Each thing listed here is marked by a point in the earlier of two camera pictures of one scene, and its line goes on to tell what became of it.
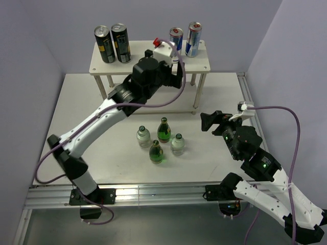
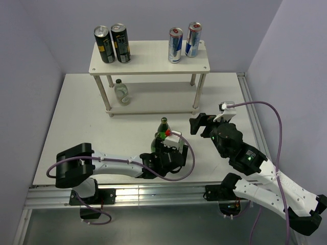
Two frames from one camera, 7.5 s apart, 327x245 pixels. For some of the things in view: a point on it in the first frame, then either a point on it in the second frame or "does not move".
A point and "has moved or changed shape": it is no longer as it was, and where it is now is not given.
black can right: [121, 40] does not move
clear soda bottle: [143, 137] has moved or changed shape
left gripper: [172, 79] -> [159, 146]
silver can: [194, 34] does not move
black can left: [105, 44] does not move
